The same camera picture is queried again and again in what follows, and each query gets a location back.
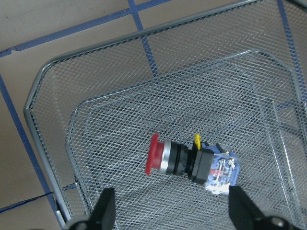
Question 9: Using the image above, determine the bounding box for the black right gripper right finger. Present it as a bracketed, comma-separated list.
[228, 186, 265, 230]

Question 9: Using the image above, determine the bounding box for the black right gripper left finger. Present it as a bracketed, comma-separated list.
[86, 187, 116, 230]

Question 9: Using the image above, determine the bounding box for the red emergency stop button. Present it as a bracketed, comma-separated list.
[145, 133, 240, 195]

